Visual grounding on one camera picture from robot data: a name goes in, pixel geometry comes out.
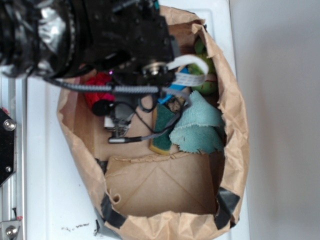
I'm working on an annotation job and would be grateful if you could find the green yellow sponge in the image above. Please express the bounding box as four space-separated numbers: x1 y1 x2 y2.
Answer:
149 103 175 155

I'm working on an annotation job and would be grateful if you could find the aluminium frame rail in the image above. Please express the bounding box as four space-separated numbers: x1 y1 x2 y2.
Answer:
0 75 26 240

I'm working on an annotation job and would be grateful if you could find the blue plastic block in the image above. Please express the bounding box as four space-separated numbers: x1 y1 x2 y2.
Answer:
158 66 189 105

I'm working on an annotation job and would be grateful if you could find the silver corner bracket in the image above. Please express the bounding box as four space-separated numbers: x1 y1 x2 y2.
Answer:
0 220 21 240

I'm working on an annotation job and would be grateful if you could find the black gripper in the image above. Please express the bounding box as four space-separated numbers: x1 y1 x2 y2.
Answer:
72 0 180 117

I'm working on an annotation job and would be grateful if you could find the braided grey cable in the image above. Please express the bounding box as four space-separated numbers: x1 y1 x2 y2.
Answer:
43 76 193 145

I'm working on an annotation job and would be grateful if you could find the light blue cloth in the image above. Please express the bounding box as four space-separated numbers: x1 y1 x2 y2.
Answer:
169 90 225 154

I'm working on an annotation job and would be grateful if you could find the black metal bracket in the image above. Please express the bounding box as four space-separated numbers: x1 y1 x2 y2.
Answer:
0 108 17 187

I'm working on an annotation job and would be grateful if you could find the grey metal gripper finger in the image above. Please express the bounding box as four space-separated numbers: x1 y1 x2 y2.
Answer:
103 98 138 138

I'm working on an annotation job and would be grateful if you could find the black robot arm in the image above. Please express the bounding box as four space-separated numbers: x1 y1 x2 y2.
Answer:
0 0 180 138

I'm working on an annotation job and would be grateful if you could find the green plush toy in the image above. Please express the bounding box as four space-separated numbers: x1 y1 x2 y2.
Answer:
191 38 218 96

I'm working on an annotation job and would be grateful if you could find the white flat ribbon cable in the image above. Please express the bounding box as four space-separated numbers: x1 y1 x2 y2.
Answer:
165 55 209 87

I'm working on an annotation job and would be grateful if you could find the red paper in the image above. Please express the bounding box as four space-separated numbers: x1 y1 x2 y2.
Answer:
83 72 116 111

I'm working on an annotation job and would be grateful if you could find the brown paper bag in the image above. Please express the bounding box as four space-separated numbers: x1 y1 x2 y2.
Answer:
57 4 250 240

